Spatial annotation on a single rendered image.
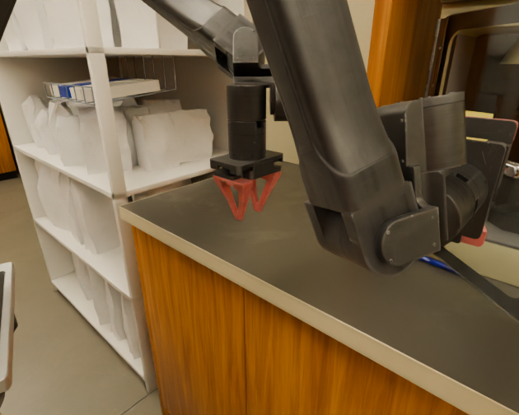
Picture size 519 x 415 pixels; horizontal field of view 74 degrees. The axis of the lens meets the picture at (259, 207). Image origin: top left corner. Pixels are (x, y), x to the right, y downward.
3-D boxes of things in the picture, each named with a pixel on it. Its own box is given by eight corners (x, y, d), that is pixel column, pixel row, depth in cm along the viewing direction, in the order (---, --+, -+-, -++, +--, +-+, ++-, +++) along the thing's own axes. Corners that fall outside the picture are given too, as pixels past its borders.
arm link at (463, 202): (388, 249, 31) (458, 257, 27) (381, 174, 30) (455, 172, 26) (415, 225, 36) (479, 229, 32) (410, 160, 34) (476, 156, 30)
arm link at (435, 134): (320, 243, 33) (384, 272, 25) (302, 119, 30) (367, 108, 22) (415, 212, 37) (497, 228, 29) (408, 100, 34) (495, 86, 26)
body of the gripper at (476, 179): (510, 142, 34) (494, 155, 29) (483, 235, 38) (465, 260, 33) (439, 133, 38) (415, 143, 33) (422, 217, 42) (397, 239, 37)
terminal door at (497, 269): (406, 229, 73) (446, 16, 58) (533, 331, 46) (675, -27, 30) (403, 230, 73) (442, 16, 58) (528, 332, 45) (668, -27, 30)
